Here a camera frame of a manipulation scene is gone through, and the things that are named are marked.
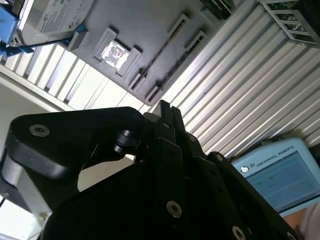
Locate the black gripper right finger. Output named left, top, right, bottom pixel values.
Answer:
left=171, top=106, right=302, bottom=240

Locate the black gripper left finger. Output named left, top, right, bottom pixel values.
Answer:
left=4, top=99, right=190, bottom=228

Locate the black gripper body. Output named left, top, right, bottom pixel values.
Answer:
left=39, top=159, right=233, bottom=240

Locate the person's bare hand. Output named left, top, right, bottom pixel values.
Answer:
left=282, top=208, right=311, bottom=240

